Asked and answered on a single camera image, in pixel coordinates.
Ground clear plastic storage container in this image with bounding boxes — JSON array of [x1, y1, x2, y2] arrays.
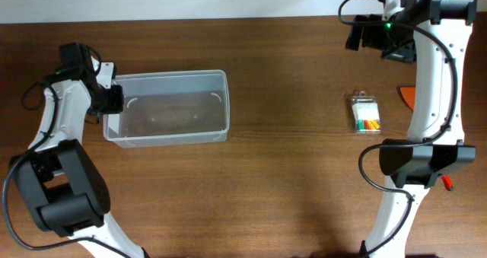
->
[[103, 69, 231, 148]]

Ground clear case of coloured bits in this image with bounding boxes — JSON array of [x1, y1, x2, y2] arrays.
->
[[351, 91, 381, 134]]

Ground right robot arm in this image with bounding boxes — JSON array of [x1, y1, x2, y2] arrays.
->
[[345, 0, 477, 257]]

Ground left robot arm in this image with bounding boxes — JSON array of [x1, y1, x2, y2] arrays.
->
[[2, 43, 148, 257]]

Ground right black cable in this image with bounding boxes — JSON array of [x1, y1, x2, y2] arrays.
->
[[336, 0, 459, 258]]

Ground black cable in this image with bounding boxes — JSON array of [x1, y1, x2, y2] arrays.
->
[[336, 0, 459, 258], [2, 44, 134, 258]]

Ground orange scraper with wooden handle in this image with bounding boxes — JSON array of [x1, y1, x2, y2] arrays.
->
[[399, 86, 415, 111]]

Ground left black cable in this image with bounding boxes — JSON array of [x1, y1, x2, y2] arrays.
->
[[2, 44, 134, 258]]

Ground red handled pliers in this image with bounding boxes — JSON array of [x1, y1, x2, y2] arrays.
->
[[441, 175, 454, 192]]

